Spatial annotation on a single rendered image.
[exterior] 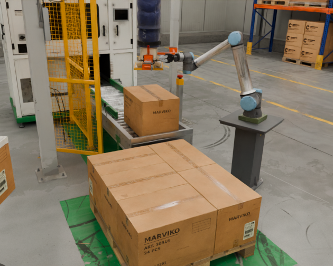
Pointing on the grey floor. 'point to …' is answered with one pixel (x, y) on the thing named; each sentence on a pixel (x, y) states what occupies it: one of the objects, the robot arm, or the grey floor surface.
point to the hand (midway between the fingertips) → (160, 58)
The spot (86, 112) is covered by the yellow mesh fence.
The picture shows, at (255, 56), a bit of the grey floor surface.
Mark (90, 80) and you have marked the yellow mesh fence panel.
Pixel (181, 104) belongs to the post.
